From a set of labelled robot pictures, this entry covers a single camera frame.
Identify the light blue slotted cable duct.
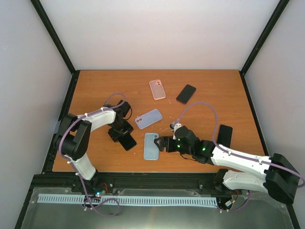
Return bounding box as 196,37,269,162
37,194,217,208

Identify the pink phone case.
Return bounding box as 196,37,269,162
149,80,166,100

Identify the light blue phone case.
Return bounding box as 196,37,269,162
143,133,159,160

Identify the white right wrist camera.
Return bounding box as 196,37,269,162
170,122,182,140

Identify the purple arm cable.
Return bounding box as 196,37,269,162
175,102,305,213
58,93,126,217

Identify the black aluminium frame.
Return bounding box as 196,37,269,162
15,0,289,229

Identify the black smartphone red edge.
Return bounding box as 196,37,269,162
176,84,196,104

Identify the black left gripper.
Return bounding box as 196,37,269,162
109,120,134,143

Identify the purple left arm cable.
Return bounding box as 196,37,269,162
58,93,126,217

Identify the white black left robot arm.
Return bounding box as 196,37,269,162
53,100,136,192

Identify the lavender phone case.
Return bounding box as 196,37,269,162
135,109,163,129

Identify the black smartphone dark blue edge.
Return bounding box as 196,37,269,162
216,125,233,148

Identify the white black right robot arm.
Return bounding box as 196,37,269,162
154,124,300,204

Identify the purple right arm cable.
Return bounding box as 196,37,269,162
175,102,305,213

